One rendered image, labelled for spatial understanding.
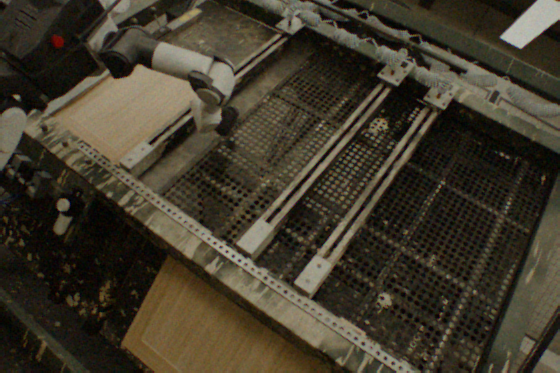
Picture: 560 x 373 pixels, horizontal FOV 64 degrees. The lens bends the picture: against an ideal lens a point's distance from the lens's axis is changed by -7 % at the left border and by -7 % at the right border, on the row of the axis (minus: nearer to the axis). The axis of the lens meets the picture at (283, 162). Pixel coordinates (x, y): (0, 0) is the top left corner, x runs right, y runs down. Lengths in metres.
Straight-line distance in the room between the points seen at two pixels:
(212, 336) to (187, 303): 0.16
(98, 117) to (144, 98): 0.21
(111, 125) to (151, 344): 0.88
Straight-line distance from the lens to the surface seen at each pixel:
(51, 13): 1.48
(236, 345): 1.82
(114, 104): 2.08
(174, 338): 1.93
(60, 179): 1.89
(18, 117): 1.55
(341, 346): 1.46
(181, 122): 1.87
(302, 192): 1.66
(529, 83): 2.56
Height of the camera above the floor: 1.34
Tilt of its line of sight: 4 degrees down
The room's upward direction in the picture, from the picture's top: 29 degrees clockwise
